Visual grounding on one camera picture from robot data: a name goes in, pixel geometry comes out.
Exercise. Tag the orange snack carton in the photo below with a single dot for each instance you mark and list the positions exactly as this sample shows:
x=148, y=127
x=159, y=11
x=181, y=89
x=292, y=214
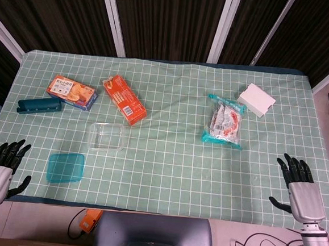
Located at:
x=125, y=100

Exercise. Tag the teal snack bag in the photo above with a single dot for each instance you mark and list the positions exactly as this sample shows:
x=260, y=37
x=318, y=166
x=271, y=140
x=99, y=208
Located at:
x=224, y=122

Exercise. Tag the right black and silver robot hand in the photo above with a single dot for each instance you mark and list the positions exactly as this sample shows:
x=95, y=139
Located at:
x=306, y=201

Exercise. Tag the white cardboard box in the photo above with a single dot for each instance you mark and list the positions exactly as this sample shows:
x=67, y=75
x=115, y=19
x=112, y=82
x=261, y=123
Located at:
x=256, y=99

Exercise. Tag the dark teal cylindrical case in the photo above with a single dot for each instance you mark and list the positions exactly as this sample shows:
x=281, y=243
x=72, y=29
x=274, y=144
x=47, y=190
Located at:
x=37, y=106

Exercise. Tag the green checked tablecloth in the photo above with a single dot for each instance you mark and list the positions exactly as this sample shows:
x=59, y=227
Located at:
x=163, y=171

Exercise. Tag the orange device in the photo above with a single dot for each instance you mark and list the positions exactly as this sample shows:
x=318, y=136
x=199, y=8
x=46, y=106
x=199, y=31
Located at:
x=89, y=221

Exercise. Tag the clear plastic container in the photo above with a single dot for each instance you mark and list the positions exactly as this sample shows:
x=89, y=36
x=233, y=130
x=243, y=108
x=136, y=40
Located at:
x=109, y=137

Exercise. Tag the dark grey robot torso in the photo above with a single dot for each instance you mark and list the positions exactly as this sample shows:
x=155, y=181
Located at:
x=156, y=230

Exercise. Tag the teal plastic lid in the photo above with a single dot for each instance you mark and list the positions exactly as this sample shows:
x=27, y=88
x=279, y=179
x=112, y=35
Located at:
x=65, y=168

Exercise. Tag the dark slatted partition panel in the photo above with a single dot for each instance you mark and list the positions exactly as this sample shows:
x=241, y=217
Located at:
x=0, y=67
x=169, y=21
x=62, y=12
x=251, y=30
x=317, y=32

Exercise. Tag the orange and blue cookie box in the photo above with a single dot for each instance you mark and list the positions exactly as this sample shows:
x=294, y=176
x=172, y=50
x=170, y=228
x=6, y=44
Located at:
x=70, y=91

